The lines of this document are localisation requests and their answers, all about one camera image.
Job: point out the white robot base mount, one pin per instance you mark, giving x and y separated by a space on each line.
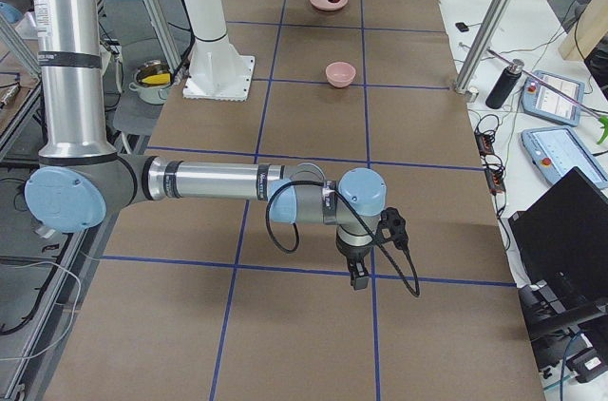
217 71

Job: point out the lower teach pendant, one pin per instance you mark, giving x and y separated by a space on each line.
556 150

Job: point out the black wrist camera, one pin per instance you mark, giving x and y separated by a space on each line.
392 227

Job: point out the small black box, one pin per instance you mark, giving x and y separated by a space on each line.
462 27

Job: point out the upper teach pendant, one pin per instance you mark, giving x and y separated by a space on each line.
539 101

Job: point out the pink bowl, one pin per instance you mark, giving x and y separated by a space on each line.
340 74

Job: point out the pink plate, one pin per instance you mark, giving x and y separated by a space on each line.
326 5

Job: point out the aluminium frame post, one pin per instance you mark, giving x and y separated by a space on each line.
492 18

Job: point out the teach pendant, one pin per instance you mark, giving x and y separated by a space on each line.
539 101
556 150

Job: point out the black monitor stand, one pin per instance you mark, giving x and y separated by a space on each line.
549 310

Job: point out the black laptop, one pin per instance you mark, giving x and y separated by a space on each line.
565 232

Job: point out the black bottle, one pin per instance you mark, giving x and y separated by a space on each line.
505 84

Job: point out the white pot with corn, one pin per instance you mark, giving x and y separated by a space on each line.
152 81

